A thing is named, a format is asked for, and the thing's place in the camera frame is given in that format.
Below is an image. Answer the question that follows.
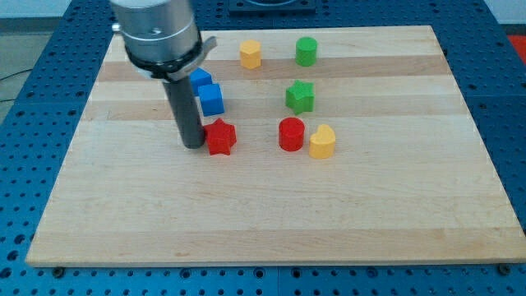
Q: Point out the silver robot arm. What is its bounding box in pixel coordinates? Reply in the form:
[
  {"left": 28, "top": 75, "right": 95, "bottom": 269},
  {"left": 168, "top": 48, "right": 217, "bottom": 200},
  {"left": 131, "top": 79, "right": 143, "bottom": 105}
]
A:
[{"left": 110, "top": 0, "right": 217, "bottom": 81}]

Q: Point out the yellow heart block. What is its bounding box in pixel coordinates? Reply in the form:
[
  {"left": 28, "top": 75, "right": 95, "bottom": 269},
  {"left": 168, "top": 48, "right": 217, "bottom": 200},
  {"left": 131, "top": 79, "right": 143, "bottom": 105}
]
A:
[{"left": 309, "top": 124, "right": 336, "bottom": 160}]

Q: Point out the red cylinder block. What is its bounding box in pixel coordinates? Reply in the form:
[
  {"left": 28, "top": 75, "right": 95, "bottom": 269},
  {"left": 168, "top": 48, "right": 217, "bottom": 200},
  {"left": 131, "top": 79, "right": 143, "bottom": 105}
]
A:
[{"left": 279, "top": 117, "right": 305, "bottom": 152}]

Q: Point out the red star block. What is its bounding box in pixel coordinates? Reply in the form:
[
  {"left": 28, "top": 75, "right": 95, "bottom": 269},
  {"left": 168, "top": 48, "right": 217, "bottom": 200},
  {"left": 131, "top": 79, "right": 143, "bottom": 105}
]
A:
[{"left": 204, "top": 118, "right": 237, "bottom": 155}]

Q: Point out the green star block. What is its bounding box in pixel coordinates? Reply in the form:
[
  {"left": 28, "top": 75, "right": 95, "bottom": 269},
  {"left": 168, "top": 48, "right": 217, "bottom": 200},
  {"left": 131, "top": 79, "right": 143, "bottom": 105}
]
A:
[{"left": 285, "top": 80, "right": 315, "bottom": 115}]

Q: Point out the blue cube block front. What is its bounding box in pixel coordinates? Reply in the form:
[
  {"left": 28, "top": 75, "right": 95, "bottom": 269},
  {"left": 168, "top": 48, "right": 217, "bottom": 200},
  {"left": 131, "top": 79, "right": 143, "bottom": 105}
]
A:
[{"left": 198, "top": 84, "right": 224, "bottom": 117}]

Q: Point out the wooden board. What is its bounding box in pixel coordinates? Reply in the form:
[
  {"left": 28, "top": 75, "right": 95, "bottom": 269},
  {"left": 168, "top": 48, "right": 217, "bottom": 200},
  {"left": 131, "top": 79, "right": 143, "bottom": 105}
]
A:
[{"left": 26, "top": 25, "right": 525, "bottom": 268}]

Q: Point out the blue block rear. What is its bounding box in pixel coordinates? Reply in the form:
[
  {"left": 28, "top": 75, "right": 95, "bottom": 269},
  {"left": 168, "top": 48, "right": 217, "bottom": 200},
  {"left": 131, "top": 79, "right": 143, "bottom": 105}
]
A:
[{"left": 190, "top": 67, "right": 213, "bottom": 96}]

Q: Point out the yellow hexagon block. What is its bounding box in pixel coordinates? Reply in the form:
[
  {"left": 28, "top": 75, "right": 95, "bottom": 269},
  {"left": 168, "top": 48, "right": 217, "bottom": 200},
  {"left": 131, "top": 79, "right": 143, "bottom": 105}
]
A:
[{"left": 239, "top": 39, "right": 261, "bottom": 69}]

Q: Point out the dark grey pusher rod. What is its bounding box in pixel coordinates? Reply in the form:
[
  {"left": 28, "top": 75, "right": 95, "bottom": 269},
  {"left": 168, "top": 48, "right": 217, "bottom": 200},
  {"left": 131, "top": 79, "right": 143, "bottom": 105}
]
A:
[{"left": 163, "top": 76, "right": 205, "bottom": 149}]

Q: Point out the green cylinder block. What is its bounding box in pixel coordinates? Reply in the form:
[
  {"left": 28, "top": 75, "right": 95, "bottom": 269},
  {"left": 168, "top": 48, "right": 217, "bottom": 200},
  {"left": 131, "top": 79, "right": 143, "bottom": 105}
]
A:
[{"left": 295, "top": 36, "right": 317, "bottom": 67}]

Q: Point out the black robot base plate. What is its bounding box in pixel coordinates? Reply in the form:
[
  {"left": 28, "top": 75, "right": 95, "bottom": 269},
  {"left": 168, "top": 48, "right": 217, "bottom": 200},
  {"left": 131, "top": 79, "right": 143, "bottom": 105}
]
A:
[{"left": 226, "top": 0, "right": 316, "bottom": 16}]

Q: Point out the black cable on floor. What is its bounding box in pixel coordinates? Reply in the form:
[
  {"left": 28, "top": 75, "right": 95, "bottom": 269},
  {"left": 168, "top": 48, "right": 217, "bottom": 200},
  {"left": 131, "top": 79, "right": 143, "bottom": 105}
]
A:
[{"left": 0, "top": 67, "right": 33, "bottom": 104}]

